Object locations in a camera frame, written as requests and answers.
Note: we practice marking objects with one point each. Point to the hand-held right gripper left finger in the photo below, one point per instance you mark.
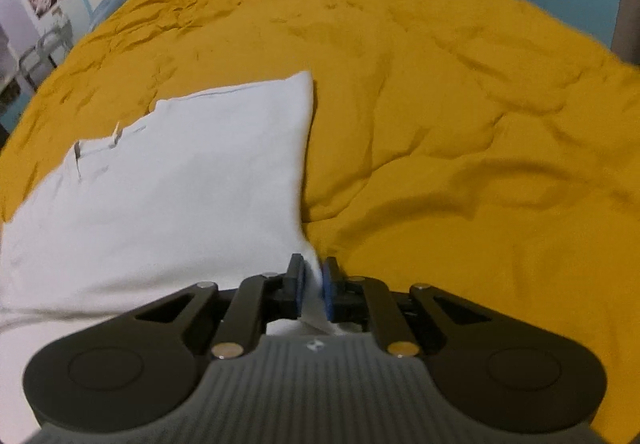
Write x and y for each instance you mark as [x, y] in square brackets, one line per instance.
[300, 289]

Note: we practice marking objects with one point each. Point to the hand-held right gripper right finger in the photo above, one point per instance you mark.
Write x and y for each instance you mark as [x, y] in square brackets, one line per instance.
[329, 291]

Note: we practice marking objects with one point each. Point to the white printed t-shirt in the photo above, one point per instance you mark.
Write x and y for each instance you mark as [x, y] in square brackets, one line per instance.
[175, 199]

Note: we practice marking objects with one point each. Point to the mustard yellow quilted blanket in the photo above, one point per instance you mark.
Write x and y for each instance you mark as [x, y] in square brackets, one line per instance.
[425, 123]

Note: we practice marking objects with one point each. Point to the blue pillow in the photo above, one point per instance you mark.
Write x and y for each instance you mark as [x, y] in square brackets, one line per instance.
[112, 3]

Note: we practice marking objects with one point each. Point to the grey metal cart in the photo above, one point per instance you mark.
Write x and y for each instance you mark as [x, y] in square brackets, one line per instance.
[45, 48]

